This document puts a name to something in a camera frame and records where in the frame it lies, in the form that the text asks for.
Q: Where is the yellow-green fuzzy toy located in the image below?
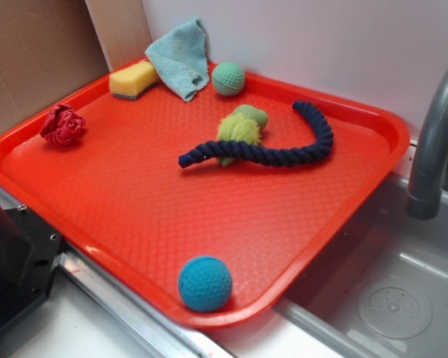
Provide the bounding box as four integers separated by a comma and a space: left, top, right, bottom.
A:
217, 104, 269, 145

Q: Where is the grey faucet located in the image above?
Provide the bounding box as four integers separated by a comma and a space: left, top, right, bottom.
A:
405, 70, 448, 220

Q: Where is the grey sink basin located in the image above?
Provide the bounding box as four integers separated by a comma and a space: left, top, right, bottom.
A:
272, 139, 448, 358

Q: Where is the light blue cloth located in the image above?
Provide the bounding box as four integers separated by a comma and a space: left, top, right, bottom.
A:
145, 18, 210, 102

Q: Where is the brown cardboard panel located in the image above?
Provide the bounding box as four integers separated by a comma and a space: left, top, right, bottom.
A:
0, 1, 108, 135

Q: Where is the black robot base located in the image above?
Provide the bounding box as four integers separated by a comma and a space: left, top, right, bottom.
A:
0, 207, 63, 335

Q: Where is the yellow sponge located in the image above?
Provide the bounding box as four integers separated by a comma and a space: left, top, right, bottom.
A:
108, 60, 160, 100

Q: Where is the blue dimpled ball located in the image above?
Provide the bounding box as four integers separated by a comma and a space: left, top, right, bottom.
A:
178, 256, 233, 313

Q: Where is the green dimpled ball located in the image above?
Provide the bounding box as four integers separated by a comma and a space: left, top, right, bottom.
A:
211, 62, 246, 96

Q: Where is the dark blue rope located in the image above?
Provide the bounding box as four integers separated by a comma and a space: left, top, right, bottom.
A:
178, 100, 335, 170

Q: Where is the crumpled red paper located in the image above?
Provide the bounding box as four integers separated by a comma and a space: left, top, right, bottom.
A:
40, 104, 86, 147

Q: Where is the orange plastic tray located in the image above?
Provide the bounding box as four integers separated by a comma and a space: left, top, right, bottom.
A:
0, 73, 410, 328

